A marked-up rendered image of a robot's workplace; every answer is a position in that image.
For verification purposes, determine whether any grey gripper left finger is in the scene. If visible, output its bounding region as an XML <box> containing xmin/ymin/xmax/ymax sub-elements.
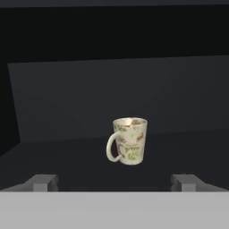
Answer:
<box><xmin>2</xmin><ymin>174</ymin><xmax>59</xmax><ymax>192</ymax></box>

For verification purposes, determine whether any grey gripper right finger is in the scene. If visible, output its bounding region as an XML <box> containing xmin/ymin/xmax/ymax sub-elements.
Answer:
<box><xmin>170</xmin><ymin>174</ymin><xmax>228</xmax><ymax>192</ymax></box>

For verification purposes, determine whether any white printed mug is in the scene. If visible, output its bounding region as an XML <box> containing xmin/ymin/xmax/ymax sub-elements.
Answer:
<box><xmin>106</xmin><ymin>116</ymin><xmax>148</xmax><ymax>165</ymax></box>

